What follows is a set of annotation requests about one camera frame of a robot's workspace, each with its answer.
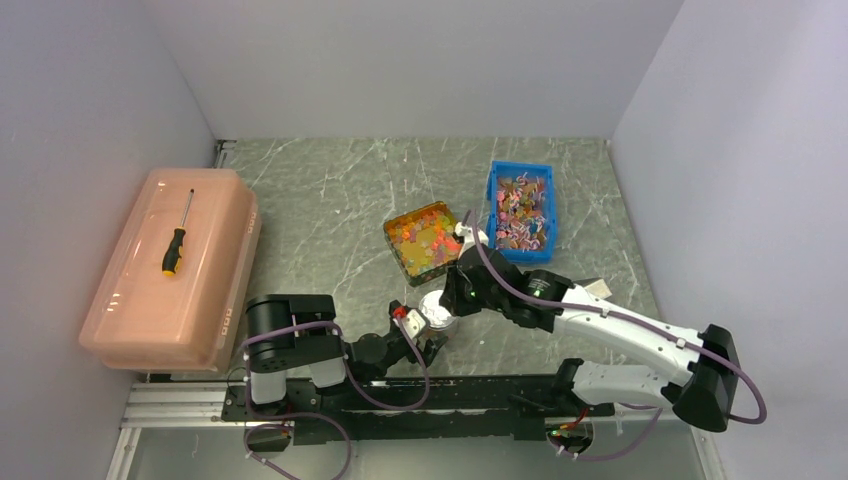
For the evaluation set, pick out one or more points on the blue bin of lollipops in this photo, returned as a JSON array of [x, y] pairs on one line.
[[522, 223]]

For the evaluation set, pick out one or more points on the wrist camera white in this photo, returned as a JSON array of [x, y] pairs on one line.
[[469, 236], [409, 319]]

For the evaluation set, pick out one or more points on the candy tin with gummies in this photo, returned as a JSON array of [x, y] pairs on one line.
[[422, 242]]

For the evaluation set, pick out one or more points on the yellow black screwdriver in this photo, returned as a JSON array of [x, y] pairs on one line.
[[173, 255]]

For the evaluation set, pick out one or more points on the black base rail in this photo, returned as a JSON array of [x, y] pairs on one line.
[[520, 407]]

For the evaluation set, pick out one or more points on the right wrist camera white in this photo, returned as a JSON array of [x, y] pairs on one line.
[[469, 236]]

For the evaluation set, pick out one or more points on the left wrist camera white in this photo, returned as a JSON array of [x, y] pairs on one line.
[[409, 319]]

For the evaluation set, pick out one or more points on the clear plastic cup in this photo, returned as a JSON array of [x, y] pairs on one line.
[[442, 329]]

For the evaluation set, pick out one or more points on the clear round lid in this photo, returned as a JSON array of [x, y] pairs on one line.
[[431, 307]]

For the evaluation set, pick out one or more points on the metal scoop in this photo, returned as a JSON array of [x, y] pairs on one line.
[[597, 287]]

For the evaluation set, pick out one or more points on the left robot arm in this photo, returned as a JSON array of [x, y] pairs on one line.
[[285, 332]]

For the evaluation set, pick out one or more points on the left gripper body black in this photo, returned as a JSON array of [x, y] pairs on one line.
[[397, 350]]

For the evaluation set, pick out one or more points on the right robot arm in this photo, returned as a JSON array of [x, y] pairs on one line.
[[693, 373]]

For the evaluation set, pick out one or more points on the pink plastic storage box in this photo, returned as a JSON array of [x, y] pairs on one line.
[[141, 320]]

